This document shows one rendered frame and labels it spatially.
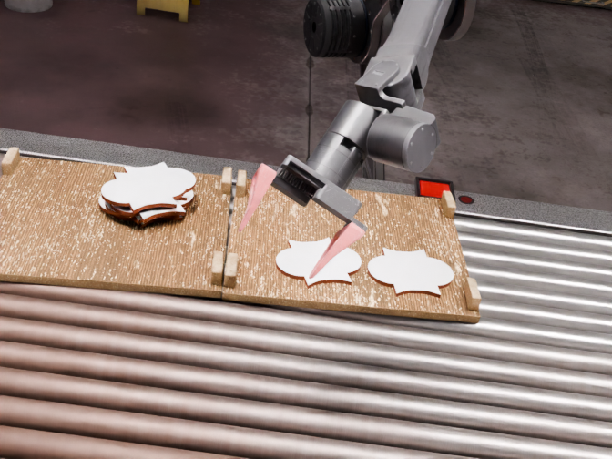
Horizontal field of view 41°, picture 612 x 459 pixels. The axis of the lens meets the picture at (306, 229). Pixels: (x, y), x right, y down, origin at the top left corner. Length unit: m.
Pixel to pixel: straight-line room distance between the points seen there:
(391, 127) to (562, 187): 2.92
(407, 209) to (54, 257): 0.64
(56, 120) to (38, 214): 2.34
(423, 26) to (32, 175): 0.79
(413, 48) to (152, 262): 0.56
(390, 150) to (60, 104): 3.08
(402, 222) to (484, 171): 2.27
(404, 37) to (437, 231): 0.52
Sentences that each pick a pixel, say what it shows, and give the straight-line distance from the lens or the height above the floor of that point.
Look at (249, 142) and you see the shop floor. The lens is 3.67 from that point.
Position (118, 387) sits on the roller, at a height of 0.92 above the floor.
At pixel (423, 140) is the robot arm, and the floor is 1.33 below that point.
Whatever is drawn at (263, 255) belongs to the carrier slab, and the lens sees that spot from 1.38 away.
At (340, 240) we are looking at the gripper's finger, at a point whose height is 1.22.
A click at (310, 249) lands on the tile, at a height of 0.94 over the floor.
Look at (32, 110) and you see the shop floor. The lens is 3.87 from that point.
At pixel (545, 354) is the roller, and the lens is 1.35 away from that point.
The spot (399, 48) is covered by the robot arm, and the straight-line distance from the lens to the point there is 1.06.
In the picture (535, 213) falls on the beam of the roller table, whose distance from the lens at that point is 1.70.
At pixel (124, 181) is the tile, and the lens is 1.45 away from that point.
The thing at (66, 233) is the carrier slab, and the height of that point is 0.94.
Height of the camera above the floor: 1.75
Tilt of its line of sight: 34 degrees down
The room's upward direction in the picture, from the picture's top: 8 degrees clockwise
